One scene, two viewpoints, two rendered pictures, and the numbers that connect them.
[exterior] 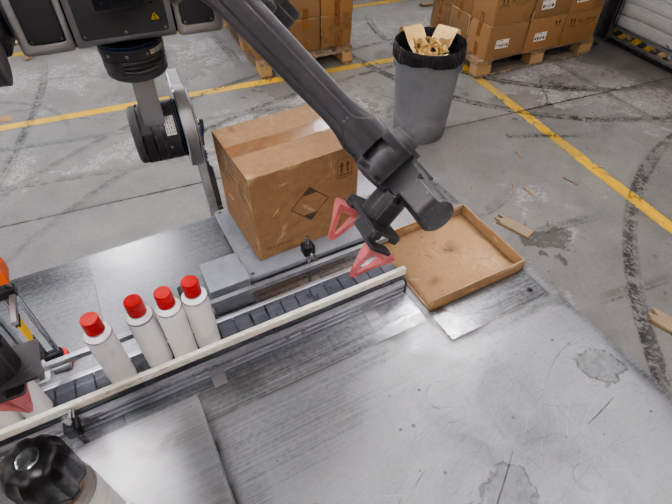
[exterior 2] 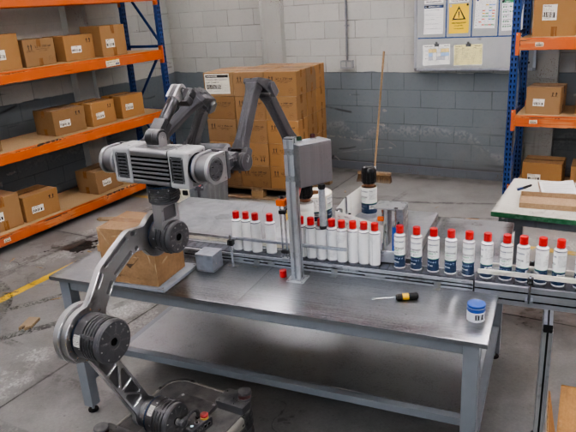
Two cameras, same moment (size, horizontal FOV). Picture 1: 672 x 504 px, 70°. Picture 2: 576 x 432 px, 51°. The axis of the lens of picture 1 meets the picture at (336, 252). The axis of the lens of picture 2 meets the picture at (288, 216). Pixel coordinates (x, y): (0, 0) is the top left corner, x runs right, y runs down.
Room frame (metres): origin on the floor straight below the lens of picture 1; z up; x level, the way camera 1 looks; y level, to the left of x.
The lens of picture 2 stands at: (2.14, 2.69, 2.05)
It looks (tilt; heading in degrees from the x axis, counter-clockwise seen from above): 19 degrees down; 232
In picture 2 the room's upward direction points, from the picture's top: 4 degrees counter-clockwise
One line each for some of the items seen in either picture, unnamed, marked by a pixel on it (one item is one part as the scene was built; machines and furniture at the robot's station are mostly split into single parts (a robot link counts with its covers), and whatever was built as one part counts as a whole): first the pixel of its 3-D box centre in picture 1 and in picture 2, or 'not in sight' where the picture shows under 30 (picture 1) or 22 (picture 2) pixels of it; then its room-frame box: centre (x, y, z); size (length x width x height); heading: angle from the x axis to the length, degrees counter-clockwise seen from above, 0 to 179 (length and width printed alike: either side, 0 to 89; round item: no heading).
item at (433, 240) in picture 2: not in sight; (433, 249); (0.15, 1.15, 0.98); 0.05 x 0.05 x 0.20
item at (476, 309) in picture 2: not in sight; (476, 310); (0.30, 1.47, 0.87); 0.07 x 0.07 x 0.07
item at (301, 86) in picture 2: not in sight; (268, 130); (-1.89, -2.75, 0.70); 1.20 x 0.82 x 1.39; 117
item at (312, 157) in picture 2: not in sight; (309, 161); (0.47, 0.71, 1.38); 0.17 x 0.10 x 0.19; 173
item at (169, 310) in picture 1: (175, 324); (247, 231); (0.57, 0.33, 0.98); 0.05 x 0.05 x 0.20
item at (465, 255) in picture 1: (447, 252); not in sight; (0.90, -0.30, 0.85); 0.30 x 0.26 x 0.04; 118
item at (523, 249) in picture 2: not in sight; (522, 258); (-0.03, 1.47, 0.98); 0.05 x 0.05 x 0.20
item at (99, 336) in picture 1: (107, 349); (270, 233); (0.51, 0.44, 0.98); 0.05 x 0.05 x 0.20
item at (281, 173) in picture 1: (287, 179); (141, 247); (1.05, 0.13, 0.99); 0.30 x 0.24 x 0.27; 120
